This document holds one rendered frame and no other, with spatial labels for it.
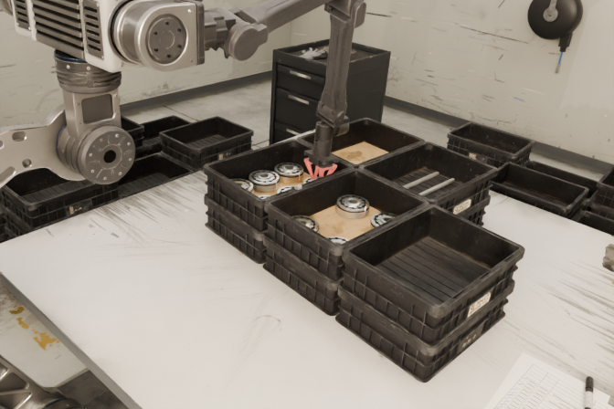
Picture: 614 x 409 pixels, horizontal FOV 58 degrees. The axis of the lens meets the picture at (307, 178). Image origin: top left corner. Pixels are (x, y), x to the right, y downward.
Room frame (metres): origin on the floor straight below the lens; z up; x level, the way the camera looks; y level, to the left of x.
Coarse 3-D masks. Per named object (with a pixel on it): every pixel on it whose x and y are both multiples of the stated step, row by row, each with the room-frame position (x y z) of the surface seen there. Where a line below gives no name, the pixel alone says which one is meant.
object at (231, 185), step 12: (276, 144) 1.80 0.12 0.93; (300, 144) 1.82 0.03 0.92; (240, 156) 1.67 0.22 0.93; (204, 168) 1.57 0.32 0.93; (348, 168) 1.64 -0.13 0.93; (216, 180) 1.52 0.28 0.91; (228, 180) 1.49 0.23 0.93; (240, 192) 1.44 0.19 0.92; (288, 192) 1.45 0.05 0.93; (264, 204) 1.38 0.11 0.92
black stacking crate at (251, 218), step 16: (288, 144) 1.83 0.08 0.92; (240, 160) 1.68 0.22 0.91; (256, 160) 1.72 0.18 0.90; (272, 160) 1.78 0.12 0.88; (288, 160) 1.83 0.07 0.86; (240, 176) 1.68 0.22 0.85; (208, 192) 1.57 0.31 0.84; (224, 192) 1.51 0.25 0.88; (224, 208) 1.50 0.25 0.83; (240, 208) 1.45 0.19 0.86; (256, 208) 1.41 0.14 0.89; (256, 224) 1.40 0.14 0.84
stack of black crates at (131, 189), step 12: (144, 156) 2.55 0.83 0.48; (156, 156) 2.59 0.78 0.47; (132, 168) 2.48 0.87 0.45; (144, 168) 2.54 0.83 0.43; (156, 168) 2.59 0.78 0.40; (168, 168) 2.54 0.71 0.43; (180, 168) 2.48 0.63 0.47; (120, 180) 2.42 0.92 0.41; (132, 180) 2.48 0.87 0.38; (144, 180) 2.50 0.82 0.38; (156, 180) 2.51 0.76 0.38; (168, 180) 2.32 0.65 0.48; (120, 192) 2.35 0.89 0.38; (132, 192) 2.36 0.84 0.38
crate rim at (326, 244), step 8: (336, 176) 1.58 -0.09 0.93; (368, 176) 1.60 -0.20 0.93; (312, 184) 1.51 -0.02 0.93; (320, 184) 1.52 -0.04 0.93; (384, 184) 1.56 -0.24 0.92; (392, 184) 1.55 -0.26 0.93; (296, 192) 1.45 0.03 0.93; (400, 192) 1.51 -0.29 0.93; (272, 200) 1.39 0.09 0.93; (280, 200) 1.40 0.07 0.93; (424, 200) 1.46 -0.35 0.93; (264, 208) 1.37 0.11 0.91; (272, 208) 1.34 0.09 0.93; (416, 208) 1.41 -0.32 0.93; (272, 216) 1.34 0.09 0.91; (280, 216) 1.32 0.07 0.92; (288, 216) 1.30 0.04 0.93; (400, 216) 1.35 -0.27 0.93; (288, 224) 1.29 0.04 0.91; (296, 224) 1.27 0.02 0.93; (384, 224) 1.31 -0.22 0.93; (304, 232) 1.25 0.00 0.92; (312, 232) 1.23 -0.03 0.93; (368, 232) 1.26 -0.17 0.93; (312, 240) 1.23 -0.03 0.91; (320, 240) 1.21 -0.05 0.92; (328, 240) 1.20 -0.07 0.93; (352, 240) 1.21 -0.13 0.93; (328, 248) 1.19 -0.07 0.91; (336, 248) 1.17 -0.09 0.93
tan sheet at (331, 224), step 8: (328, 208) 1.54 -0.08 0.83; (312, 216) 1.49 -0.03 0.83; (320, 216) 1.49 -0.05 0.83; (328, 216) 1.49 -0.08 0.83; (336, 216) 1.50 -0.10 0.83; (368, 216) 1.51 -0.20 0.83; (320, 224) 1.45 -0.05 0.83; (328, 224) 1.45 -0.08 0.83; (336, 224) 1.45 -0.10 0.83; (344, 224) 1.46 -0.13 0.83; (352, 224) 1.46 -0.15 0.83; (360, 224) 1.46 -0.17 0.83; (368, 224) 1.47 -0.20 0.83; (320, 232) 1.40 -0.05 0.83; (328, 232) 1.40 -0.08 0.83; (336, 232) 1.41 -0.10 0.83; (344, 232) 1.41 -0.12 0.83; (352, 232) 1.41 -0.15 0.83; (360, 232) 1.42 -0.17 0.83
